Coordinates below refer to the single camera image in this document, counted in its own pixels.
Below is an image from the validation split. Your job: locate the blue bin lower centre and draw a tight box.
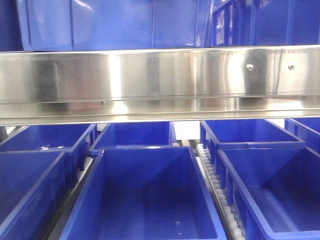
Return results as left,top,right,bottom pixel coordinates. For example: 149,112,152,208
60,147,227,240

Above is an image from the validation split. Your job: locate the blue bin lower right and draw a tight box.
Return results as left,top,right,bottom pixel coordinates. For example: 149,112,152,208
216,147,320,240

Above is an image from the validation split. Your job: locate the stainless steel shelf rail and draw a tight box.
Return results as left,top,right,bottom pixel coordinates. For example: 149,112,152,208
0,45,320,126

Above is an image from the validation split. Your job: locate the blue bin rear right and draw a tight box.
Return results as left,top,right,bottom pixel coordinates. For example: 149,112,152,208
200,119,306,164

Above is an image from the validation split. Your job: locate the blue bin lower left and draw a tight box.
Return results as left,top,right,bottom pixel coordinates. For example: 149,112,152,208
0,151,67,240

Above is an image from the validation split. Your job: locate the blue crate upper right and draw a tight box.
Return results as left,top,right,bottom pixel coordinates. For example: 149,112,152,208
209,0,320,47

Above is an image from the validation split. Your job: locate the blue bin rear left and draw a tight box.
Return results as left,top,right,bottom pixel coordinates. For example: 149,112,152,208
0,124,98,189

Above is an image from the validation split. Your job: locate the blue crate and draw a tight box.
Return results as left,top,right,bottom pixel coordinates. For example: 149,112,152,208
209,0,320,47
0,0,23,52

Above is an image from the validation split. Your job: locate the blue bin rear centre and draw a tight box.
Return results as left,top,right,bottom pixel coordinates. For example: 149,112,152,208
88,121,177,158

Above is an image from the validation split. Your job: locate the white roller track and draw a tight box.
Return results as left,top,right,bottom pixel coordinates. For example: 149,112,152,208
196,143,245,240

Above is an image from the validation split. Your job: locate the blue bin far right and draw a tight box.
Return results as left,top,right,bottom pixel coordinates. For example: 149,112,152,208
284,117,320,153

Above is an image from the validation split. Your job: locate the large blue bin upper centre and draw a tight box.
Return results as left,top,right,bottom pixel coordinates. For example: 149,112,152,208
16,0,213,52

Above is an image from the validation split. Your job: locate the blue crate upper left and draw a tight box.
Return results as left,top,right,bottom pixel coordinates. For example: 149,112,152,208
0,0,23,52

